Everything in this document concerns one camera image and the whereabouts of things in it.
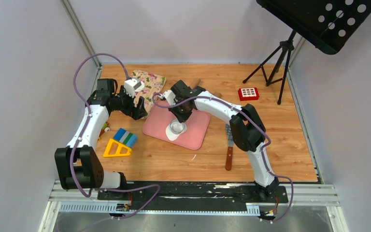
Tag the red yellow toy piece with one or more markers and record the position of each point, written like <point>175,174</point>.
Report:
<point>105,129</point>

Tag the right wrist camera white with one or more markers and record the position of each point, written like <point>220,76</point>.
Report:
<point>169,97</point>

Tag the yellow triangular toy block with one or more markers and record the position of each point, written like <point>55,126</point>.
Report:
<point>116,149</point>

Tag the pink plastic tray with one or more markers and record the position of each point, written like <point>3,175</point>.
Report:
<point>159,118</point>

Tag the black music stand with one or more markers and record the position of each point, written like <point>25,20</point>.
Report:
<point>327,24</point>

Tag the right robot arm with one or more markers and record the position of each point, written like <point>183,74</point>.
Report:
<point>247,129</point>

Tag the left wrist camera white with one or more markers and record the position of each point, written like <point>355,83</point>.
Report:
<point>129,86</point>

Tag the floral cutting mat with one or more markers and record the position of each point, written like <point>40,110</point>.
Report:
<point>152,83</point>

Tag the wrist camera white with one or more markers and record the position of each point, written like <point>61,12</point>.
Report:
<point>169,97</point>
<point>129,86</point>

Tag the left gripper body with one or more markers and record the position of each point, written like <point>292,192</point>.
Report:
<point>126,105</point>

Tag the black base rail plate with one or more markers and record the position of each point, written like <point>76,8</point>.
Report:
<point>194,196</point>

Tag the blue green toy brick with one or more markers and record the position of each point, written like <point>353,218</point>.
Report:
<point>125,137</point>

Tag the white dough ball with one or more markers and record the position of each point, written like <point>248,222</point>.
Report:
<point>174,130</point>

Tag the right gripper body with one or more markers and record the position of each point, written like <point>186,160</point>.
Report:
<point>181,111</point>

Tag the red grid box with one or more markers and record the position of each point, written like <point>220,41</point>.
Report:
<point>248,94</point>

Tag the flat white dough wrapper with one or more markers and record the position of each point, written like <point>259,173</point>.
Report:
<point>139,86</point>

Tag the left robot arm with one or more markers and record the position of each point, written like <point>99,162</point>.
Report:
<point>77,164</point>

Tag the wooden double-ended roller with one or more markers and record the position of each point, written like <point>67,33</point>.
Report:
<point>197,82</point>

